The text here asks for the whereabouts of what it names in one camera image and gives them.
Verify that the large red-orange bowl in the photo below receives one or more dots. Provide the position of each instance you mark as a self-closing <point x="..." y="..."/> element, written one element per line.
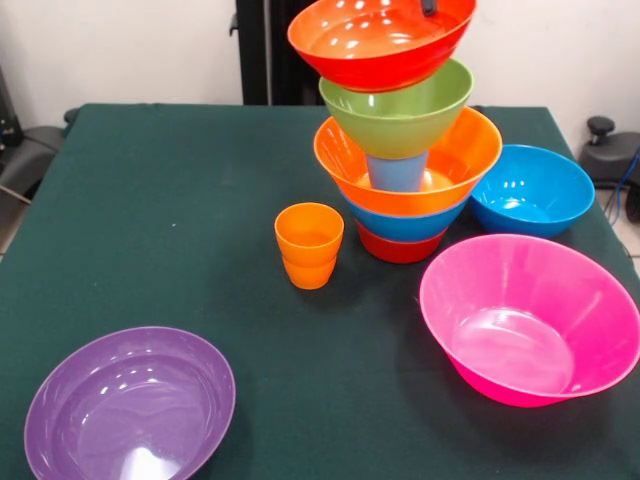
<point x="370" y="65"/>

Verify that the small red bowl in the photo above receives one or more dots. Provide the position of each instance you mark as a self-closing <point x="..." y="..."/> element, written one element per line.
<point x="400" y="252"/>

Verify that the pink bowl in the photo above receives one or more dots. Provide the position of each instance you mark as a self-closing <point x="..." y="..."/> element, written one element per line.
<point x="515" y="340"/>

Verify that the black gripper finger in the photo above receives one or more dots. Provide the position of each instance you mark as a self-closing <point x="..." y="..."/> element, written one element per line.
<point x="429" y="7"/>

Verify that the dark green table cloth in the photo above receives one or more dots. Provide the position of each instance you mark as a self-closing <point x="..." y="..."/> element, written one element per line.
<point x="150" y="175"/>

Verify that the black equipment box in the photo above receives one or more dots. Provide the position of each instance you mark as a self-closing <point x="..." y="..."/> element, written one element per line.
<point x="7" y="110"/>

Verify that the black pedestal foot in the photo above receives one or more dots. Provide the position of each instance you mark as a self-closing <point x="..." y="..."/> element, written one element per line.
<point x="610" y="155"/>
<point x="25" y="155"/>

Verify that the blue cup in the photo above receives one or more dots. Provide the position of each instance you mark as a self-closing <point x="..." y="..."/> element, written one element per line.
<point x="397" y="172"/>

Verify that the blue round bowl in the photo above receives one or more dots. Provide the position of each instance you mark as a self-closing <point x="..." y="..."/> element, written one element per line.
<point x="535" y="200"/>

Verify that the large orange bowl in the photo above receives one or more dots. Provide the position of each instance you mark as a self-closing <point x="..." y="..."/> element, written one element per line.
<point x="400" y="200"/>

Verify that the green bowl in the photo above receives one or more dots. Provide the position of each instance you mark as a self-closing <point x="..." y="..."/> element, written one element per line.
<point x="395" y="130"/>

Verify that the purple bowl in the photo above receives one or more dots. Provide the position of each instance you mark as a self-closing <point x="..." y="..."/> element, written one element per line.
<point x="130" y="410"/>

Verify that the orange cup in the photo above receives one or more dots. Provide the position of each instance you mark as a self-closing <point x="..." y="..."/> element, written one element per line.
<point x="308" y="237"/>
<point x="309" y="277"/>

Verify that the blue cone-shaped bowl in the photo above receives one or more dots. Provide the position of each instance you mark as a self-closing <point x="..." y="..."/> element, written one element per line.
<point x="410" y="227"/>

